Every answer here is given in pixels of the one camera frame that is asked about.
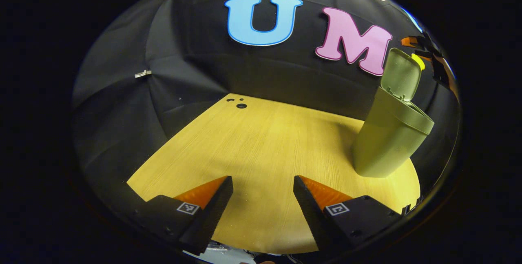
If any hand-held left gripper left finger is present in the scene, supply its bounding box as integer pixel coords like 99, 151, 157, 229
135, 175, 234, 256

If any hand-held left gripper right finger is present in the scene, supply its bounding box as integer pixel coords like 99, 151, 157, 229
293, 175, 402, 256

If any green desktop garbage bin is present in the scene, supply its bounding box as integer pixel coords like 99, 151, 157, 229
353, 48, 435, 178

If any wooden desktop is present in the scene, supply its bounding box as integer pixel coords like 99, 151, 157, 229
126, 93, 421, 254

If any black backdrop cloth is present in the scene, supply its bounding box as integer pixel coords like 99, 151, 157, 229
71, 0, 462, 215

